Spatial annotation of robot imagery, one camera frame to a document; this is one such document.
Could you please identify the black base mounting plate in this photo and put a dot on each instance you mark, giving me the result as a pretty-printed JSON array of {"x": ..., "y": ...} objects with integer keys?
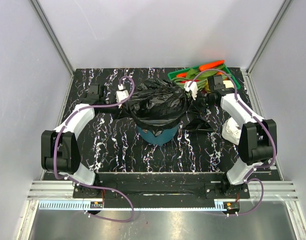
[{"x": 161, "y": 190}]

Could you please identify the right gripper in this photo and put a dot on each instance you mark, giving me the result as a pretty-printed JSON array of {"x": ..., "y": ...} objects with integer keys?
[{"x": 195, "y": 105}]

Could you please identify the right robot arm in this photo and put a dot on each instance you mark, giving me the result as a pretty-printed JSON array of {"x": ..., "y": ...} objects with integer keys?
[{"x": 257, "y": 144}]

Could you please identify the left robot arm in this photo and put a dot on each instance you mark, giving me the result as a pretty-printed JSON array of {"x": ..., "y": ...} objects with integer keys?
[{"x": 59, "y": 148}]

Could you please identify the black trash bag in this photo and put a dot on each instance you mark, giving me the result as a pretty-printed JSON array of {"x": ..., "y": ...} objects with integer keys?
[{"x": 157, "y": 104}]

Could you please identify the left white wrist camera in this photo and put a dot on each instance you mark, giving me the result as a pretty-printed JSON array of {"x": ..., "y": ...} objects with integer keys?
[{"x": 122, "y": 95}]

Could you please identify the green plastic vegetable tray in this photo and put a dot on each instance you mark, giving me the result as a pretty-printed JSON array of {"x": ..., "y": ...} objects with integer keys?
[{"x": 195, "y": 70}]

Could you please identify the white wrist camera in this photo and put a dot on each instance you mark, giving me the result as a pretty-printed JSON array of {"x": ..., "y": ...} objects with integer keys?
[
  {"x": 122, "y": 95},
  {"x": 191, "y": 88}
]

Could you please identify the green long beans bundle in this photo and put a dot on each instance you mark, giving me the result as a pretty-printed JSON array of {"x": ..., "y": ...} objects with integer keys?
[{"x": 201, "y": 81}]

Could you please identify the small orange carrot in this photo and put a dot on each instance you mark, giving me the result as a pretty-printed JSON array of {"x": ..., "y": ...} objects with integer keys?
[{"x": 181, "y": 74}]

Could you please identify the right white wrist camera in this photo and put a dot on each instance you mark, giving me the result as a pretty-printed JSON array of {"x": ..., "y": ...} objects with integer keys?
[{"x": 191, "y": 88}]

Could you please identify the teal plastic trash bin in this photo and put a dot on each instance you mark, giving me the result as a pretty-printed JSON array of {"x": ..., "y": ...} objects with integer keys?
[{"x": 164, "y": 137}]

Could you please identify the small black bag roll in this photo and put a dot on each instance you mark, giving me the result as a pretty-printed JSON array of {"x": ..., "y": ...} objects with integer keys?
[{"x": 198, "y": 125}]

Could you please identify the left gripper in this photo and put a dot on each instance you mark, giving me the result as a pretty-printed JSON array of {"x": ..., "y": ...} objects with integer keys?
[{"x": 120, "y": 113}]

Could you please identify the large orange carrot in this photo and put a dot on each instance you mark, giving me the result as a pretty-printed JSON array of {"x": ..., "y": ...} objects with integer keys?
[{"x": 211, "y": 65}]

